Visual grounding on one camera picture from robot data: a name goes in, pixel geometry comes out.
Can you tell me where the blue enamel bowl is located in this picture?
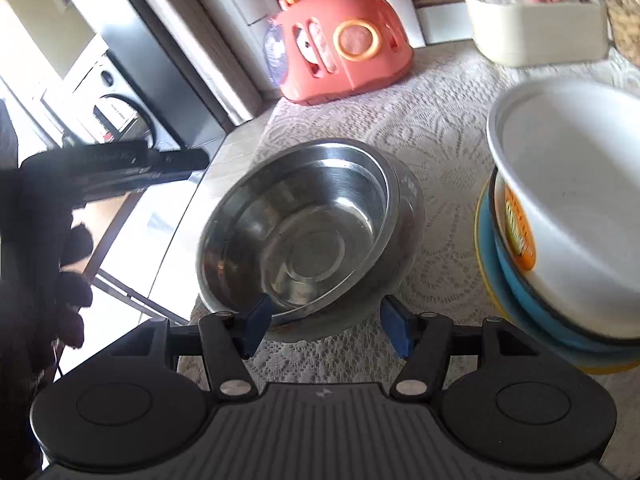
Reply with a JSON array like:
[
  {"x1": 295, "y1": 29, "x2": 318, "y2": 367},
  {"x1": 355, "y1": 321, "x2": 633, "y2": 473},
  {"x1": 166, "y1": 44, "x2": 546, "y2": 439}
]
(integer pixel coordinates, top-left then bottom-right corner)
[{"x1": 477, "y1": 195, "x2": 640, "y2": 361}]

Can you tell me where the stainless steel bowl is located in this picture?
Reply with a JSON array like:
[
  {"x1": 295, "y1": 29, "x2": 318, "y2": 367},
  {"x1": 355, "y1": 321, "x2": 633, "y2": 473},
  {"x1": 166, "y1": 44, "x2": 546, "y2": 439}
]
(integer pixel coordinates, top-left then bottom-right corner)
[{"x1": 196, "y1": 138, "x2": 401, "y2": 328}]

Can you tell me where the person's left hand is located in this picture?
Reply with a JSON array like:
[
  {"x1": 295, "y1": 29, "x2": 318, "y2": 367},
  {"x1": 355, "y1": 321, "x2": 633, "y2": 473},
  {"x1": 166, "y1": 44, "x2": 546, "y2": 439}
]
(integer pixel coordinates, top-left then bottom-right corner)
[{"x1": 50, "y1": 225, "x2": 96, "y2": 350}]

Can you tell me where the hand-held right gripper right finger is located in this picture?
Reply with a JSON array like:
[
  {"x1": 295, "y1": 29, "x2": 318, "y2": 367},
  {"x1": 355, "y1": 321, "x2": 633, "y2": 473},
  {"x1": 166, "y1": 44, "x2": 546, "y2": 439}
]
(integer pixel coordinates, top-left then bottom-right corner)
[{"x1": 379, "y1": 296, "x2": 531, "y2": 401}]

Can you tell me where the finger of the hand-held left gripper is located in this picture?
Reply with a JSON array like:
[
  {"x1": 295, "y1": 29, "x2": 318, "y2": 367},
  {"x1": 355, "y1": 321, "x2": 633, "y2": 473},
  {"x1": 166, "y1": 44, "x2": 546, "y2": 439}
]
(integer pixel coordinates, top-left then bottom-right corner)
[
  {"x1": 20, "y1": 140, "x2": 151, "y2": 176},
  {"x1": 72, "y1": 149, "x2": 211, "y2": 202}
]

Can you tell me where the white paper bowl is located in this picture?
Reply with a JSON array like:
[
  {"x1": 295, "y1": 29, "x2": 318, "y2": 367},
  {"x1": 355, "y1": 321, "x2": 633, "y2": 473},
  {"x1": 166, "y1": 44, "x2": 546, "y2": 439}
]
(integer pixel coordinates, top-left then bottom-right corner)
[{"x1": 486, "y1": 80, "x2": 640, "y2": 346}]

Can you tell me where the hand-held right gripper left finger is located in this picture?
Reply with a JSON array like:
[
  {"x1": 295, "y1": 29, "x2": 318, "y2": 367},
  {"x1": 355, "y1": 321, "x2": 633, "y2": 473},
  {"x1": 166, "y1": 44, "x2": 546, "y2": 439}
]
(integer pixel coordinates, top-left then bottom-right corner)
[{"x1": 115, "y1": 294, "x2": 273, "y2": 403}]

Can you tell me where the translucent purple plastic toy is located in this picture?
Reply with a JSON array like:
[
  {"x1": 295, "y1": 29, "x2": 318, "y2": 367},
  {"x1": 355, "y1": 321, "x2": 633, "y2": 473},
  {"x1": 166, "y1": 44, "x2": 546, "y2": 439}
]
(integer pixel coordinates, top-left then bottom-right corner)
[{"x1": 263, "y1": 17, "x2": 291, "y2": 92}]

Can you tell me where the glass jar of peanuts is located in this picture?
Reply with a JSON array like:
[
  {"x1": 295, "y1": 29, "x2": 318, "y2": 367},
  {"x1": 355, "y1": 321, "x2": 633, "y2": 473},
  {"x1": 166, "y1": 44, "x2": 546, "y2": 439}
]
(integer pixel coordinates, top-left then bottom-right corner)
[{"x1": 604, "y1": 0, "x2": 640, "y2": 68}]

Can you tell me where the wood and white TV cabinet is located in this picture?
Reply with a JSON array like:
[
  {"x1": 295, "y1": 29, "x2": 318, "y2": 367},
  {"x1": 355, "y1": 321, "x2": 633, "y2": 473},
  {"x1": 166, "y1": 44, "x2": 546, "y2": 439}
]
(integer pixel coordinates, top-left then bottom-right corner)
[{"x1": 400, "y1": 0, "x2": 501, "y2": 46}]

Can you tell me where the cream tissue box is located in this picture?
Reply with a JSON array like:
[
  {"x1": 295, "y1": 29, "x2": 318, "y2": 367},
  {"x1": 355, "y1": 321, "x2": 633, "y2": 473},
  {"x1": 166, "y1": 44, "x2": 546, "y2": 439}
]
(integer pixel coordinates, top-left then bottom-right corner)
[{"x1": 464, "y1": 0, "x2": 611, "y2": 68}]

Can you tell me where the white lace tablecloth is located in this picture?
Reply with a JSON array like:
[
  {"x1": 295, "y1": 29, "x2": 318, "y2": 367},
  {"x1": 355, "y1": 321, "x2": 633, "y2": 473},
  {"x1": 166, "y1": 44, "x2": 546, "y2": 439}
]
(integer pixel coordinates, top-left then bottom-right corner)
[{"x1": 190, "y1": 45, "x2": 640, "y2": 396}]

